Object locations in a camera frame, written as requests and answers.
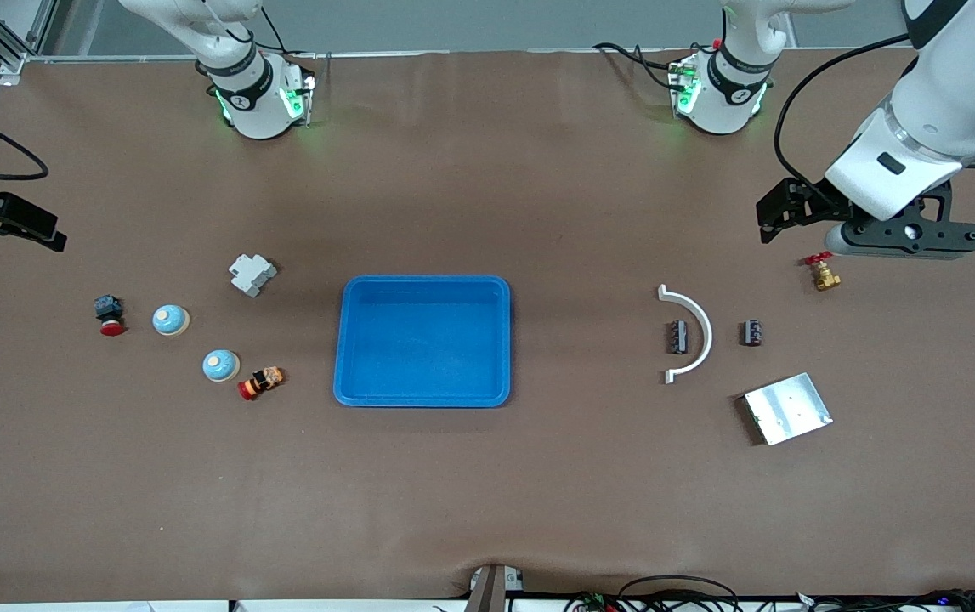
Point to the short black capacitor block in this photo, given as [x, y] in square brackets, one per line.
[752, 333]

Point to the long black capacitor block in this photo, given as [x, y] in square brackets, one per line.
[677, 337]

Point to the light blue dome bell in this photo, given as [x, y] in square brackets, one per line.
[171, 320]
[220, 365]

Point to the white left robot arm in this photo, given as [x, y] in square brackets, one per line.
[963, 85]

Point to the red black push button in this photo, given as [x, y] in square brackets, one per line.
[109, 310]

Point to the square silver metal plate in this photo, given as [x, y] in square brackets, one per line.
[789, 410]

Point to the white grey plastic clip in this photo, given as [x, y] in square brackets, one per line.
[251, 274]

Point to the blue plastic tray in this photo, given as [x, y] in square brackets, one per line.
[423, 340]

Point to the brown table cover mat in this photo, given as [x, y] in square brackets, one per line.
[487, 493]

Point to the white curved plastic bracket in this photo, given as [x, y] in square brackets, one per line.
[706, 336]

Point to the aluminium frame corner profile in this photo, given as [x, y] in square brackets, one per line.
[9, 64]

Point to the red orange black switch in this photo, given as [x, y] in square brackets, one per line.
[262, 382]

